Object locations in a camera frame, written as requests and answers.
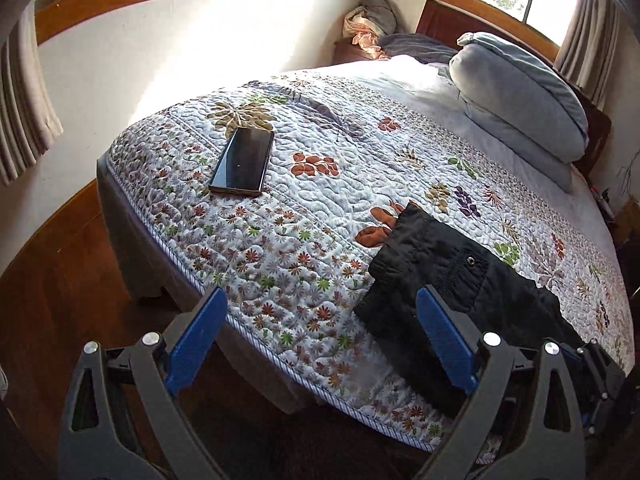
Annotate black pants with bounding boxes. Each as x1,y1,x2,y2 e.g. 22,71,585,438
354,201,586,418

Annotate floral quilted bedspread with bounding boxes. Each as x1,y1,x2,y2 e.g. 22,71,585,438
97,72,636,453

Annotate black smartphone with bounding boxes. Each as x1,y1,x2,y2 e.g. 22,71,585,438
208,127,276,197

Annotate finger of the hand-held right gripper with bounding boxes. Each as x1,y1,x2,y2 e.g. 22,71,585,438
562,341,628,411

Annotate grey bed base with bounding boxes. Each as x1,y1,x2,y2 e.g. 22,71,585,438
96,157,321,413

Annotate beige curtain beside headboard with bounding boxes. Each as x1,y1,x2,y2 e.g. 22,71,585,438
554,0,623,108

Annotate light blue bed sheet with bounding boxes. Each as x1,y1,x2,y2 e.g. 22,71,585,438
320,55,576,196

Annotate dark wooden headboard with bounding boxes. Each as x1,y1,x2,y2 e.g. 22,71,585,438
416,0,613,178

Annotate pile of crumpled clothes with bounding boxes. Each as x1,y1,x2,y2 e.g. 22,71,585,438
342,0,398,58

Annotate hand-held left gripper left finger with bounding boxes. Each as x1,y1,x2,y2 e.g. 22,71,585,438
57,286,228,480

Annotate wooden nightstand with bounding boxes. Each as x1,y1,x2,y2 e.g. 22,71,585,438
333,40,381,65

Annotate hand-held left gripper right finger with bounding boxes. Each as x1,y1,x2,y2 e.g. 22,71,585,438
415,285,586,480

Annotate dark grey blanket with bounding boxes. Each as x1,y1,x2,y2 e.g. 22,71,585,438
375,33,461,66

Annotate flat light blue pillow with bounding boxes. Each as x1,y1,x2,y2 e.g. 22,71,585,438
460,95,573,193

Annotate beige side window curtain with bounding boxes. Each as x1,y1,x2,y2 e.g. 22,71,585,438
0,2,64,186

